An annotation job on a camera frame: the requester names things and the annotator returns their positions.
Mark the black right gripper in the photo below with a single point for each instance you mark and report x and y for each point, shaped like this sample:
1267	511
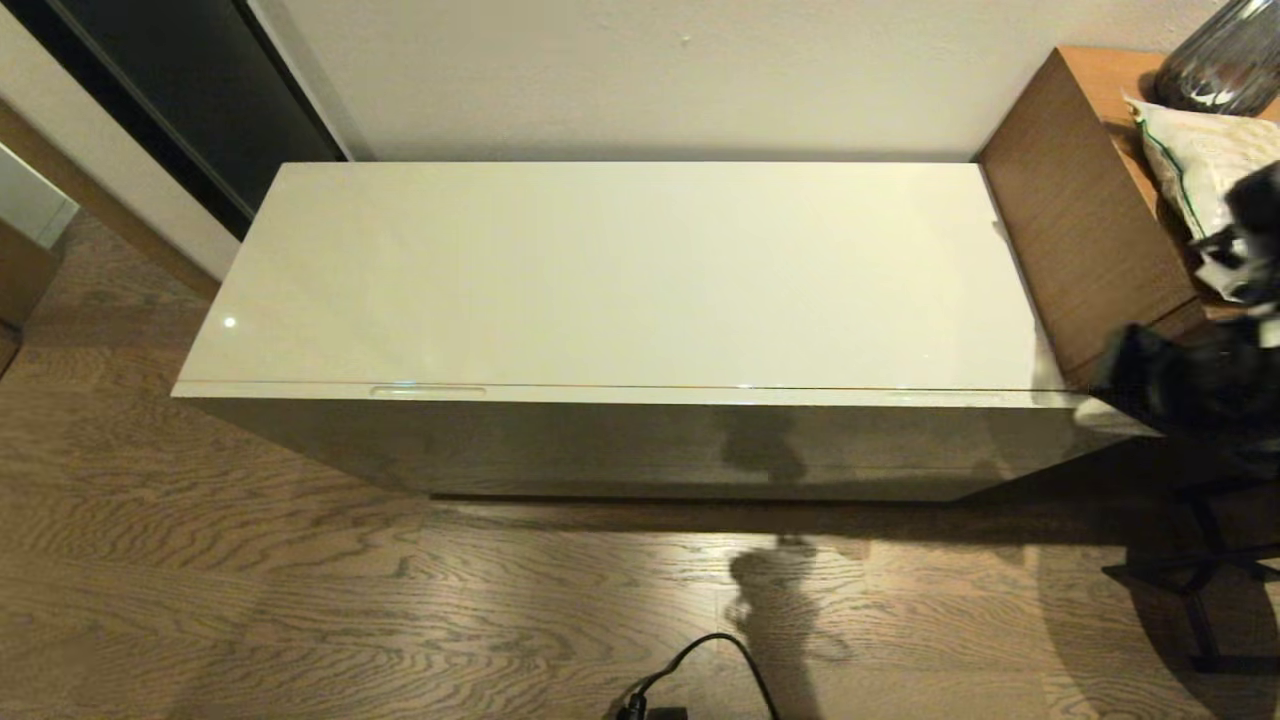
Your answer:
1145	375

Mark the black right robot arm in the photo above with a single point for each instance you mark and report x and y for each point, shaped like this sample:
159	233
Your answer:
1240	380

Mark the brown wooden side table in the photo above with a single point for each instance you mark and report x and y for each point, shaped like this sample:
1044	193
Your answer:
1080	220

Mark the green-trimmed snack bag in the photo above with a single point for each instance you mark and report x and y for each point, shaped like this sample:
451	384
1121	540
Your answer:
1190	160

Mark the dark ribbed glass vase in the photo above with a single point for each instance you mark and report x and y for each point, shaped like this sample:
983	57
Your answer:
1220	60

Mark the black power plug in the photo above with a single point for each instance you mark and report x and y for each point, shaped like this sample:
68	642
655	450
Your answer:
650	713

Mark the dark glass sliding door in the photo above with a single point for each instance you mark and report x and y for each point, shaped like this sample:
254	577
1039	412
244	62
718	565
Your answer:
200	80

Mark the white box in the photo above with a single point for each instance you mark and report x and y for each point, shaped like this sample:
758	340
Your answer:
30	205

